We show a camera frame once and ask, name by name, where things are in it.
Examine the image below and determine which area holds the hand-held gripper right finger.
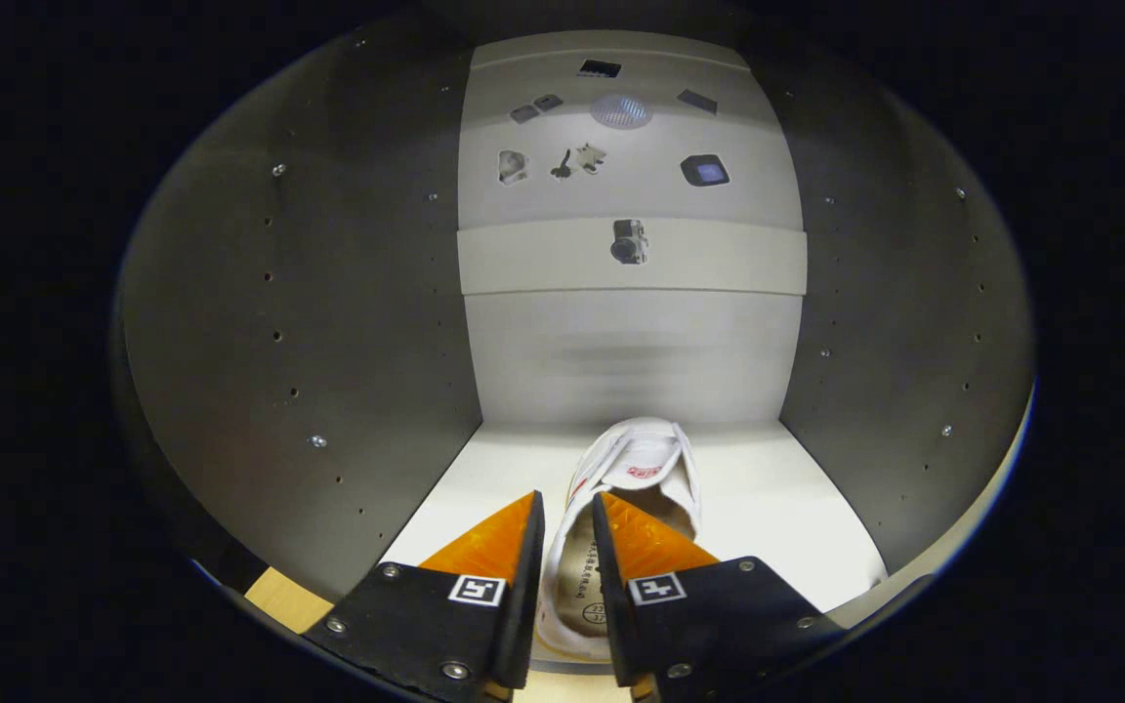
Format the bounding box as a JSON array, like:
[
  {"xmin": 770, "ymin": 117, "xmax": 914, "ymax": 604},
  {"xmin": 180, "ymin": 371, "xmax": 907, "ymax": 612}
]
[{"xmin": 590, "ymin": 491, "xmax": 847, "ymax": 703}]

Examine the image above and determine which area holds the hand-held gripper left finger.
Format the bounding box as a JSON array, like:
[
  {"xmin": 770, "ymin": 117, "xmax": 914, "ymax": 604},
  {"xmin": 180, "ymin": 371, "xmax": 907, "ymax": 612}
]
[{"xmin": 301, "ymin": 490, "xmax": 546, "ymax": 703}]

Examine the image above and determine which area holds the white canvas shoe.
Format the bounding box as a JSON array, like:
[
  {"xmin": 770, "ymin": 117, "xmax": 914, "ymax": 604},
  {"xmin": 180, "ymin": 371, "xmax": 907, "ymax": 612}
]
[{"xmin": 535, "ymin": 417, "xmax": 703, "ymax": 665}]

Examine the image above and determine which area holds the dark grey shoe cabinet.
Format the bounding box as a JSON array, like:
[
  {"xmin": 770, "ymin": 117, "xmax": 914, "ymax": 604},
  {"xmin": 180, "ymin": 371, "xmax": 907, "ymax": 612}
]
[{"xmin": 111, "ymin": 10, "xmax": 1037, "ymax": 675}]

